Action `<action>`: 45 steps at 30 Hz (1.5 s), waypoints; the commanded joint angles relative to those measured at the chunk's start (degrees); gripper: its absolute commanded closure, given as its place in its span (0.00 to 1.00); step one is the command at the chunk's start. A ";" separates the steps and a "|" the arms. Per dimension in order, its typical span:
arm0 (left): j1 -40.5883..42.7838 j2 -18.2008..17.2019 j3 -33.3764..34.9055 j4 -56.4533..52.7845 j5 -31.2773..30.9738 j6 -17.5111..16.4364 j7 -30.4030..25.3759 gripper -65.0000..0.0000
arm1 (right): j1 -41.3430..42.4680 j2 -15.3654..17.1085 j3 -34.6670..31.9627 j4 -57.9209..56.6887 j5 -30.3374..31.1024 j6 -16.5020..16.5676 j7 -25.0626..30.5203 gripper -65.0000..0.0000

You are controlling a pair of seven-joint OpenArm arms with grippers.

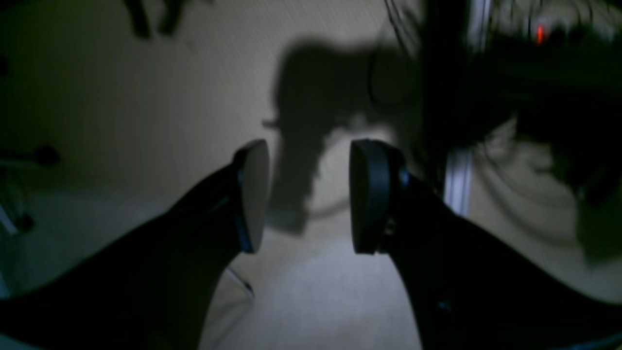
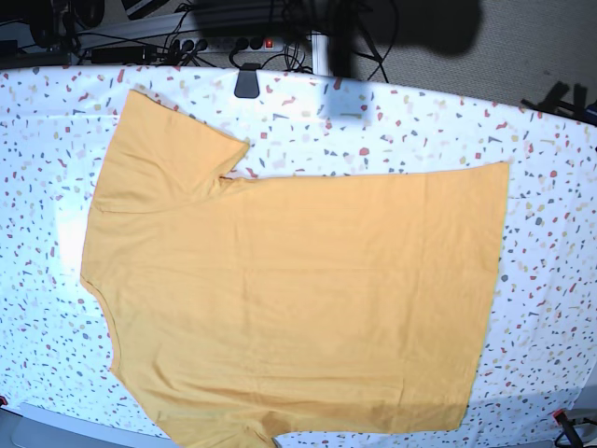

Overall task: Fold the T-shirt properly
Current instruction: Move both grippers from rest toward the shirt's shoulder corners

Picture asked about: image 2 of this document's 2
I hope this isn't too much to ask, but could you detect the yellow orange T-shirt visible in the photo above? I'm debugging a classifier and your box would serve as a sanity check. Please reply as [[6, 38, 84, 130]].
[[80, 91, 508, 447]]

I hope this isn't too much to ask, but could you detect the black table clamp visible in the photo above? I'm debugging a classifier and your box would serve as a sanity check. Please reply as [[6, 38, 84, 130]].
[[234, 63, 261, 99]]

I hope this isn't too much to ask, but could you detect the black power adapter brick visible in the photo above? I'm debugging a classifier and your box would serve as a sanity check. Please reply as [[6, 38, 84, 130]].
[[90, 45, 158, 65]]

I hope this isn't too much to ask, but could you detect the terrazzo patterned white tablecloth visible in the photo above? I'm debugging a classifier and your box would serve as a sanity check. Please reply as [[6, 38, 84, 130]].
[[1, 66, 596, 447]]

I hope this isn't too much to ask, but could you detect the red black clamp right corner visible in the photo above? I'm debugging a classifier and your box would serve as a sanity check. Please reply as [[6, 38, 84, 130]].
[[552, 410, 587, 448]]

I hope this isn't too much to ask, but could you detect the silver aluminium frame post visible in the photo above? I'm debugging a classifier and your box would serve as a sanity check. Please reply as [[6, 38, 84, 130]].
[[311, 33, 332, 77]]

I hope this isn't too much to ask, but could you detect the white power strip red switch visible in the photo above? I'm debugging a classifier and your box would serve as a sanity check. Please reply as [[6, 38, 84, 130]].
[[174, 36, 285, 53]]

